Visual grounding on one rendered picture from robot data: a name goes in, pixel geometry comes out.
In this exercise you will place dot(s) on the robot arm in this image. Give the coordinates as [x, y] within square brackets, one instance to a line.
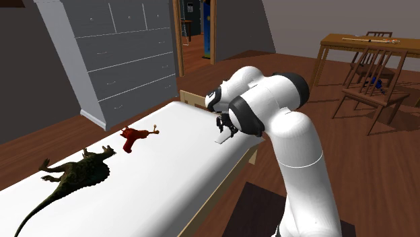
[302, 154]

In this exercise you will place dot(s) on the long pale stick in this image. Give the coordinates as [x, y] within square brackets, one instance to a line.
[361, 39]

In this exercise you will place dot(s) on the red toy figure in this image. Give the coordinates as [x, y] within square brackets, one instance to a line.
[131, 137]

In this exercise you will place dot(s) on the white flat rectangular object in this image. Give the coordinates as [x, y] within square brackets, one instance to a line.
[223, 138]

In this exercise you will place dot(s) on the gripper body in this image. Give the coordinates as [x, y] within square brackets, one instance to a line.
[225, 122]

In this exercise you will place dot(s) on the wooden door frame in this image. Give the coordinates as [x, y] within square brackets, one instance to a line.
[179, 39]

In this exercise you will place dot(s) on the blue object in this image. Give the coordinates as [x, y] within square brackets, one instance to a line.
[376, 83]

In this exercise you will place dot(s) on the green dinosaur toy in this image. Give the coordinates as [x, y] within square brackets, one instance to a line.
[80, 172]

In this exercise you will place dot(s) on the wooden slat-back chair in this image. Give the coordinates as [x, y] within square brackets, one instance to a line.
[377, 95]
[364, 69]

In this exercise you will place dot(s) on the wooden table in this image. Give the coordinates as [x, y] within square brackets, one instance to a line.
[334, 42]

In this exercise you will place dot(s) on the white bed with wooden frame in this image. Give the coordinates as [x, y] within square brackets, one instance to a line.
[154, 183]

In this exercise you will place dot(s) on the grey chest of drawers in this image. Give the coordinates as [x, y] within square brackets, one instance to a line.
[131, 65]

